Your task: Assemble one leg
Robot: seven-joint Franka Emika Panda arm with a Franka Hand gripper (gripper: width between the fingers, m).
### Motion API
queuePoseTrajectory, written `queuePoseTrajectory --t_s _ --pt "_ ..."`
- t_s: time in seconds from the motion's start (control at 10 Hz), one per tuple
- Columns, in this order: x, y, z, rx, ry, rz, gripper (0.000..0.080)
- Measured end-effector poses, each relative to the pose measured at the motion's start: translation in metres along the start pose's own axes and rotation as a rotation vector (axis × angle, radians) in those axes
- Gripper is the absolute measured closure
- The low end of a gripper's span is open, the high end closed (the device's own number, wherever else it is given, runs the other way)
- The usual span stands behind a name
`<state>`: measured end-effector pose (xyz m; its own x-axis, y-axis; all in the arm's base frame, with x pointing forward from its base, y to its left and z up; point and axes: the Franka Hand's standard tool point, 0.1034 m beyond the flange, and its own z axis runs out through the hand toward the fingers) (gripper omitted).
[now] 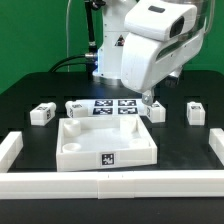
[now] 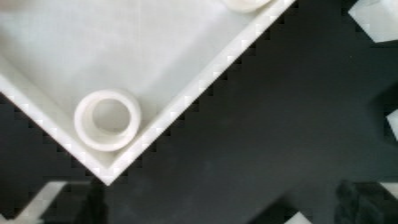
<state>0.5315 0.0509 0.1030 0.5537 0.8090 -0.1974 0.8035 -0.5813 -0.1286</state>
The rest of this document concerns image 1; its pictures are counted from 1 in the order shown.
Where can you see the fiducial marker sheet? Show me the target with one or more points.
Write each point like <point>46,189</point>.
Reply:
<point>97,107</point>

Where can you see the white square tabletop tray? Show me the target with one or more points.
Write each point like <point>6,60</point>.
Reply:
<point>102,142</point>

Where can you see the white U-shaped fence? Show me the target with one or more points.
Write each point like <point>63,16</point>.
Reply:
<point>101,185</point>

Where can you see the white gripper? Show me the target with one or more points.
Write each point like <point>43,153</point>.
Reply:
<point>145,62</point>

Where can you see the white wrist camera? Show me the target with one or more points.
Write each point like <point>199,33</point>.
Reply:
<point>160,20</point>

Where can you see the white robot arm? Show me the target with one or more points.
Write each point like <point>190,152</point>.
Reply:
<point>108,56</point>

